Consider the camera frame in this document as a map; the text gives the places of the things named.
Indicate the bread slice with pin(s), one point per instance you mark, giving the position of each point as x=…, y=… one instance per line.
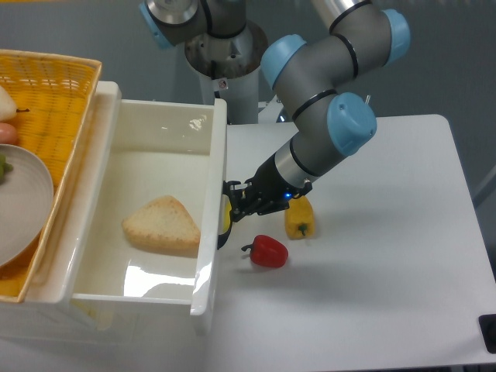
x=163, y=226

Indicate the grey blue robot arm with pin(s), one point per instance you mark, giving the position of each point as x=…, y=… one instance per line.
x=331, y=125

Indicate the pink sausage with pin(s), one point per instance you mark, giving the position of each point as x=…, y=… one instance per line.
x=8, y=134

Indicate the white drawer cabinet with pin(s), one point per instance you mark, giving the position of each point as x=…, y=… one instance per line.
x=49, y=310

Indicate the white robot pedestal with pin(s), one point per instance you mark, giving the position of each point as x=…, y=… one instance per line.
x=229, y=69

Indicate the yellow woven basket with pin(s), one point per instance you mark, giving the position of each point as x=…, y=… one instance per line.
x=57, y=90

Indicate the black corner device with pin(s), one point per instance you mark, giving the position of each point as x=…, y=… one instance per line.
x=487, y=325

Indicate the green grapes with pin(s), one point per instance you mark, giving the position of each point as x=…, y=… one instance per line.
x=5, y=166

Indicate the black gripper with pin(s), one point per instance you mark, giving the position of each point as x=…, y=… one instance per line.
x=266, y=192

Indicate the grey ridged plate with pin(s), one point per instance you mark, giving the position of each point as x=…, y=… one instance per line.
x=26, y=200

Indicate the red bell pepper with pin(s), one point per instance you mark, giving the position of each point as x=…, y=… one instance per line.
x=266, y=251

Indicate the yellow banana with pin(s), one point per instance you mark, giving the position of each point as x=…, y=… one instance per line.
x=226, y=219

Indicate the white pear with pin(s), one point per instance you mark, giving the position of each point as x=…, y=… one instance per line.
x=8, y=107

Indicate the yellow bell pepper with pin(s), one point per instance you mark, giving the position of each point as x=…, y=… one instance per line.
x=299, y=219

